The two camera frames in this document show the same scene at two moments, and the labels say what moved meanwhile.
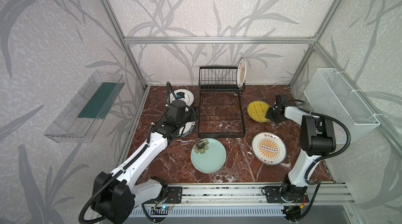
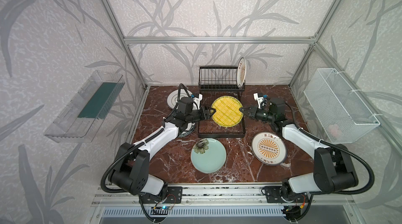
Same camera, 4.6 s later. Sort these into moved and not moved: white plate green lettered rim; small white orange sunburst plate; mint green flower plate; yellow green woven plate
Moved: yellow green woven plate
Not moved: white plate green lettered rim; small white orange sunburst plate; mint green flower plate
